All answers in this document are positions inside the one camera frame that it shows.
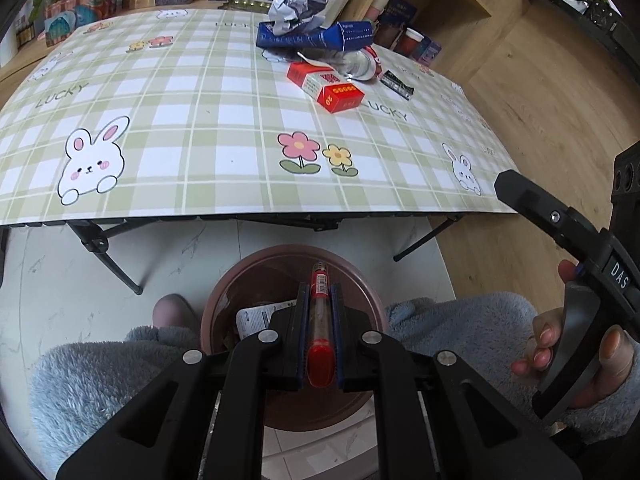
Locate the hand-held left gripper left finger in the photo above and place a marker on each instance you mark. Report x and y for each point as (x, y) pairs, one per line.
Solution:
(300, 340)

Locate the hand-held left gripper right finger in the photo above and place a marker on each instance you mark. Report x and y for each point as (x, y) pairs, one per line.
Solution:
(340, 340)

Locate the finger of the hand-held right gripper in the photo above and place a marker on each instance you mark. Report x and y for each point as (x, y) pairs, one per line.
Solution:
(540, 210)

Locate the red transparent pen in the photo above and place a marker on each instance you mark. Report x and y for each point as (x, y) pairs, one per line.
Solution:
(320, 360)

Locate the brown plastic bin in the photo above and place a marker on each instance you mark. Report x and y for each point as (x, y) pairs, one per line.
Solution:
(235, 285)

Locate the small black box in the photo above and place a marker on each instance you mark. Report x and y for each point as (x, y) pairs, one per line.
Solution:
(397, 85)

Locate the crushed red can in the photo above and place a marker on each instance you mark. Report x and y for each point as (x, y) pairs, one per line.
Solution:
(362, 62)

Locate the person's right forearm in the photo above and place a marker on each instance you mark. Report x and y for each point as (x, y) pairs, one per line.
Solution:
(605, 420)

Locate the person's right hand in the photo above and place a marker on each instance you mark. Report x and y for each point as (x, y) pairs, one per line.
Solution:
(617, 355)

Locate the white packet blue print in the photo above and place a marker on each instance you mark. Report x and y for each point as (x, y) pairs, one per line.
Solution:
(255, 317)

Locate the person's right leg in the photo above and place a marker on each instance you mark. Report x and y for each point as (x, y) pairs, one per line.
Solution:
(450, 325)

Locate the person's leg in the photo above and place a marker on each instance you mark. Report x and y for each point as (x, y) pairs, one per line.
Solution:
(100, 375)
(450, 325)

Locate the person's left foot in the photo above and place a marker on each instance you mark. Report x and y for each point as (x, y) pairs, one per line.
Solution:
(175, 312)

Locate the small light blue box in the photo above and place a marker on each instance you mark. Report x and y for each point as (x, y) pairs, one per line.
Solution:
(431, 50)

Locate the black shelf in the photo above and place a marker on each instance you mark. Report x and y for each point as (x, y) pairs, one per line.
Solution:
(600, 25)

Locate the person's left leg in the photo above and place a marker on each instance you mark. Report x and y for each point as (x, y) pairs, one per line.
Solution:
(100, 375)

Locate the red cup white rim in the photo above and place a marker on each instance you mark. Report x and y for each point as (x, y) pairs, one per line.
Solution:
(413, 42)

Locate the wooden shelf unit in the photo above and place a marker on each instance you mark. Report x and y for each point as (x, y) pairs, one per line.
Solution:
(450, 5)

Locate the brown cup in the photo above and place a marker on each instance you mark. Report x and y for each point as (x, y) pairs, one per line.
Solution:
(386, 35)

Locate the green checked tablecloth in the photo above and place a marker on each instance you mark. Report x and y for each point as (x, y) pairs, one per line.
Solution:
(200, 125)

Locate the red white cigarette pack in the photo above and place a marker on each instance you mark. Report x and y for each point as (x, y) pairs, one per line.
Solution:
(330, 90)

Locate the dark blue patterned box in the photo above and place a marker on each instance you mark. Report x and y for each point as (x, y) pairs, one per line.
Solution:
(402, 10)

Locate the long blue carton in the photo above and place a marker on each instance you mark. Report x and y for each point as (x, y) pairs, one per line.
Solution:
(310, 39)

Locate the crumpled grey paper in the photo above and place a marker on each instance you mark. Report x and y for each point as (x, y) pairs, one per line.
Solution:
(295, 7)

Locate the gold embossed tray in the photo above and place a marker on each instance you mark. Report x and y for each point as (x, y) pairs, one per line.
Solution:
(245, 5)

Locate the black folding table frame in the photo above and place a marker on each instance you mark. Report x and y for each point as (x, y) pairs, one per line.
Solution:
(100, 250)

